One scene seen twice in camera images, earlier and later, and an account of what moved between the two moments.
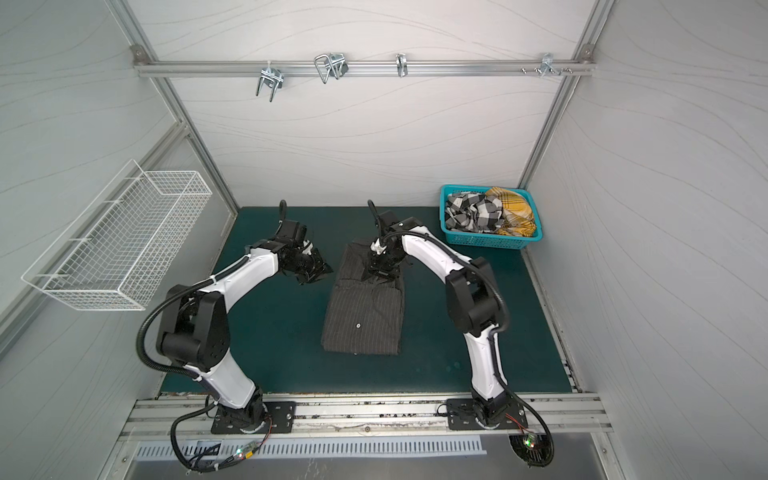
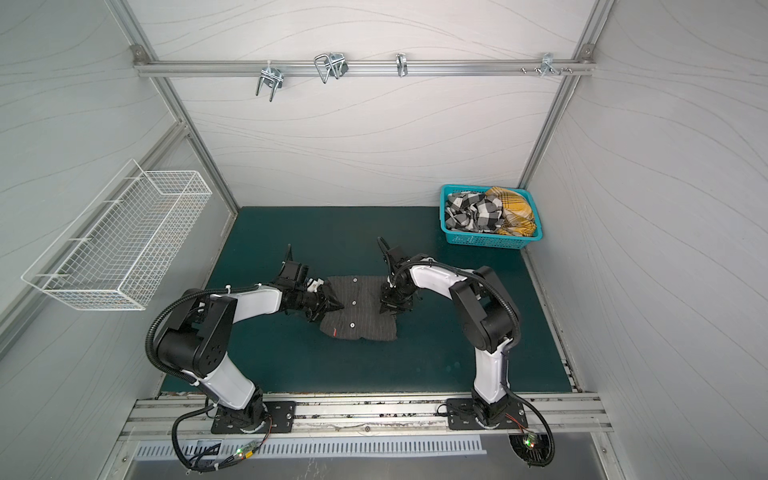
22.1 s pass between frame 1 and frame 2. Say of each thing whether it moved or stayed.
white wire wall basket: stayed
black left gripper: moved
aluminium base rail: stayed
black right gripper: moved
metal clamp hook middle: stayed
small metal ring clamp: stayed
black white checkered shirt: stayed
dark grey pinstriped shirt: moved
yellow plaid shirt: stayed
